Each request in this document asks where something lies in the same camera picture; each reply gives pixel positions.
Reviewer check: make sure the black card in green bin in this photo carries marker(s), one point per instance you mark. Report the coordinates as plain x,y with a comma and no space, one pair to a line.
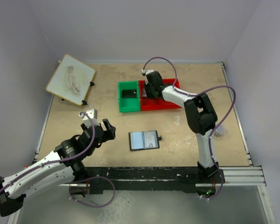
132,93

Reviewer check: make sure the red plastic bin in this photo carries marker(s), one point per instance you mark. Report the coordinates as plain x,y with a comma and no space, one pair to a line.
145,103
164,105

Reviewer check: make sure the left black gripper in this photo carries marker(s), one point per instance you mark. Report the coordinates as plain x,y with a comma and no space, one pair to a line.
109,134

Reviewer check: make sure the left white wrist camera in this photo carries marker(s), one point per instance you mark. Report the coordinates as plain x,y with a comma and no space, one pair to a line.
90,117

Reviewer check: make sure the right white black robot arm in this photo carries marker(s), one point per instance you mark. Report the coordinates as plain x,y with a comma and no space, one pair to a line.
200,114

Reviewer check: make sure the right red plastic bin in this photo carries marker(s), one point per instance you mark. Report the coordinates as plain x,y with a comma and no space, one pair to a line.
164,105

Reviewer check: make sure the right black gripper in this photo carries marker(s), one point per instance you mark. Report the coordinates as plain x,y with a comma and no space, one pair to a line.
146,85

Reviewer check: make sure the middle red plastic bin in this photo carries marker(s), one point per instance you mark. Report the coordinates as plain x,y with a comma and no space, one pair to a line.
145,103

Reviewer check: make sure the black card holder wallet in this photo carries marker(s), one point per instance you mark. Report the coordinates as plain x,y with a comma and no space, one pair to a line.
144,140

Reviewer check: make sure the small whiteboard with wooden frame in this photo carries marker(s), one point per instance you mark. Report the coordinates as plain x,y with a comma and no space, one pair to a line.
71,80

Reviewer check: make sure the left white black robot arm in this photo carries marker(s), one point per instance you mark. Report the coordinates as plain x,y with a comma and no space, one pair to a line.
62,165

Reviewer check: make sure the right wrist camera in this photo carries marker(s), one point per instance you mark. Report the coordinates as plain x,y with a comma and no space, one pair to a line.
146,72

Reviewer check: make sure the green plastic bin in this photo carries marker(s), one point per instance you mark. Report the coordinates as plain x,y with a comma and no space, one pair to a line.
128,104

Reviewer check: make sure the aluminium frame rail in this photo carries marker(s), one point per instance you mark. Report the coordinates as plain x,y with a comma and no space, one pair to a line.
247,177

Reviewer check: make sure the silver card in red bin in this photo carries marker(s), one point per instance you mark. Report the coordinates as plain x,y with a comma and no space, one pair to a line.
143,93

